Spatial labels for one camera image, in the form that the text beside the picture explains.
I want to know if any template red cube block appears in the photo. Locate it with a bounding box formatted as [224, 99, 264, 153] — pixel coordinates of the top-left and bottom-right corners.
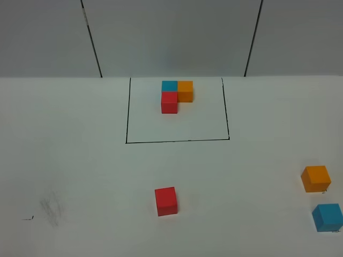
[161, 92, 178, 114]

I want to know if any template orange cube block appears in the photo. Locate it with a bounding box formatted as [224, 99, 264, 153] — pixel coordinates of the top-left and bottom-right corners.
[177, 81, 193, 102]

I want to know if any template blue cube block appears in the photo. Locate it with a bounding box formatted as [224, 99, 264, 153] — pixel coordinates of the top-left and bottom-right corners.
[161, 80, 177, 92]

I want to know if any loose orange cube block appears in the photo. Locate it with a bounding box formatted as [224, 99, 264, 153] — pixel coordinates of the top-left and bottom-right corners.
[301, 165, 331, 193]

